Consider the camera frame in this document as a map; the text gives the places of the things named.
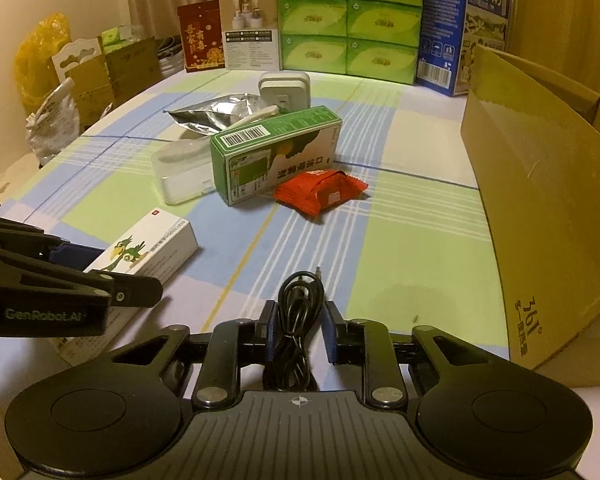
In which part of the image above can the red gift packet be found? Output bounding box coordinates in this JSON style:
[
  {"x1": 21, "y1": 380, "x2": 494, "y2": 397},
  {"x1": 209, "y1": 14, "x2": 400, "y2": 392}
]
[{"x1": 177, "y1": 1, "x2": 226, "y2": 74}]

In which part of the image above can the blue milk carton box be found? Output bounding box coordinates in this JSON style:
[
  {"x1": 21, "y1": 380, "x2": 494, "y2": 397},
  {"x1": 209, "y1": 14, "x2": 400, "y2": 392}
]
[{"x1": 415, "y1": 0, "x2": 518, "y2": 97}]

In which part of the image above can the black cable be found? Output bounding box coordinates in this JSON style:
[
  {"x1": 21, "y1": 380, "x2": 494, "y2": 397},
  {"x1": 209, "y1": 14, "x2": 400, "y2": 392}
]
[{"x1": 267, "y1": 267, "x2": 326, "y2": 391}]

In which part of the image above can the small green tissue pack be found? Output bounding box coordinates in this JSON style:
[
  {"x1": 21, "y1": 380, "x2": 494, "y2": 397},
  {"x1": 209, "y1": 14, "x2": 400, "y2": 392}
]
[{"x1": 101, "y1": 25, "x2": 142, "y2": 55}]

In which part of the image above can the red snack packet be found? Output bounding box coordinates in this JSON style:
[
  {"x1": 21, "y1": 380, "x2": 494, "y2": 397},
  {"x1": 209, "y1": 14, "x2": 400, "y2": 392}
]
[{"x1": 273, "y1": 169, "x2": 370, "y2": 217}]

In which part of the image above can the yellow plastic bag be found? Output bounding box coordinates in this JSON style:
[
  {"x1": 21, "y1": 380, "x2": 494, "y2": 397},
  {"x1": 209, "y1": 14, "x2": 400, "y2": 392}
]
[{"x1": 12, "y1": 12, "x2": 73, "y2": 117}]

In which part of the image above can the white appliance product box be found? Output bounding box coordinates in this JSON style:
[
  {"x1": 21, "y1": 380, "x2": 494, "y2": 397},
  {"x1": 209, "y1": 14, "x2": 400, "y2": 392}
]
[{"x1": 219, "y1": 0, "x2": 282, "y2": 70}]

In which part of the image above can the white slim stick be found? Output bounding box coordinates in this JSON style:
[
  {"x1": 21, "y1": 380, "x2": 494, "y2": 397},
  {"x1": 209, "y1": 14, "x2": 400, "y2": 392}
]
[{"x1": 216, "y1": 104, "x2": 281, "y2": 134}]

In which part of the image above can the white box with parrot print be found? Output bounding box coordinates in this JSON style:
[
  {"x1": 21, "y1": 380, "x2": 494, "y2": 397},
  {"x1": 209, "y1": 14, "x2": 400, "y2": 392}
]
[{"x1": 50, "y1": 208, "x2": 199, "y2": 361}]

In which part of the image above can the stack of green tissue packs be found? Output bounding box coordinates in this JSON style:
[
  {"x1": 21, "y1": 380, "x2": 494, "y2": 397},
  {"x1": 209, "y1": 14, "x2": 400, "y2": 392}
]
[{"x1": 274, "y1": 0, "x2": 426, "y2": 85}]

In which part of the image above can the checked cloth desktop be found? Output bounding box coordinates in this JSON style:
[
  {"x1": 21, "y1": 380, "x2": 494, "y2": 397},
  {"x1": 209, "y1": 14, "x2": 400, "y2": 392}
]
[{"x1": 0, "y1": 67, "x2": 512, "y2": 461}]

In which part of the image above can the green and white medicine box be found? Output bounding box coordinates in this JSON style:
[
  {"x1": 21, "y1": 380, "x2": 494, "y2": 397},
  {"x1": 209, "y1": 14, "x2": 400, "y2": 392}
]
[{"x1": 210, "y1": 105, "x2": 343, "y2": 207}]

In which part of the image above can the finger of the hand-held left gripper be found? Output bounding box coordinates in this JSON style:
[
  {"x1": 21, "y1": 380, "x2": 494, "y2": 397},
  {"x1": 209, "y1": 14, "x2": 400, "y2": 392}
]
[
  {"x1": 0, "y1": 212, "x2": 104, "y2": 272},
  {"x1": 0, "y1": 250, "x2": 164, "y2": 308}
]

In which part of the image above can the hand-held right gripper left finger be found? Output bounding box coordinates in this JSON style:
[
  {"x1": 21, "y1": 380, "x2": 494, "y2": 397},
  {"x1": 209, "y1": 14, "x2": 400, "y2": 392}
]
[{"x1": 111, "y1": 301, "x2": 278, "y2": 409}]

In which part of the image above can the large cardboard box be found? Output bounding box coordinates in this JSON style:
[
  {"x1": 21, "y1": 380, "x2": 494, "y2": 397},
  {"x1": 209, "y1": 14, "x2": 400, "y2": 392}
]
[{"x1": 460, "y1": 44, "x2": 600, "y2": 391}]

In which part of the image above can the cardboard box with white card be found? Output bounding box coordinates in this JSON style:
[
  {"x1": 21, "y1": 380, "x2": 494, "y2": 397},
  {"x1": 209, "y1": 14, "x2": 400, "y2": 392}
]
[{"x1": 50, "y1": 41, "x2": 117, "y2": 132}]

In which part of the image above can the white plug adapter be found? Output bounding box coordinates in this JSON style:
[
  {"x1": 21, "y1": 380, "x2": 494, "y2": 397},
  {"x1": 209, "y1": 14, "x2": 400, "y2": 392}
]
[{"x1": 258, "y1": 71, "x2": 312, "y2": 113}]

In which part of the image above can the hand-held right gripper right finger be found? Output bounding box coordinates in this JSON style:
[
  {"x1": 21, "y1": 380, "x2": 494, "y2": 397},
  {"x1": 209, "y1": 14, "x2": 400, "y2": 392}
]
[{"x1": 322, "y1": 301, "x2": 486, "y2": 411}]

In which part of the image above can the white plastic bag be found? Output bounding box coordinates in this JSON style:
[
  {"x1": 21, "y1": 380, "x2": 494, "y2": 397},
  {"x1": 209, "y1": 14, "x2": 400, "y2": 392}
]
[{"x1": 25, "y1": 77, "x2": 82, "y2": 167}]

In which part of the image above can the silver foil bag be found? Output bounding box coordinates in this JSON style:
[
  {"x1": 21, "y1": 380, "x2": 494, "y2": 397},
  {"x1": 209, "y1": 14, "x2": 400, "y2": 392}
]
[{"x1": 162, "y1": 92, "x2": 268, "y2": 137}]

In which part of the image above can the clear plastic container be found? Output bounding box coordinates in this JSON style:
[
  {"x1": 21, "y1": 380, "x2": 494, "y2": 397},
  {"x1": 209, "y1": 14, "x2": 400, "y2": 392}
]
[{"x1": 151, "y1": 137, "x2": 218, "y2": 206}]

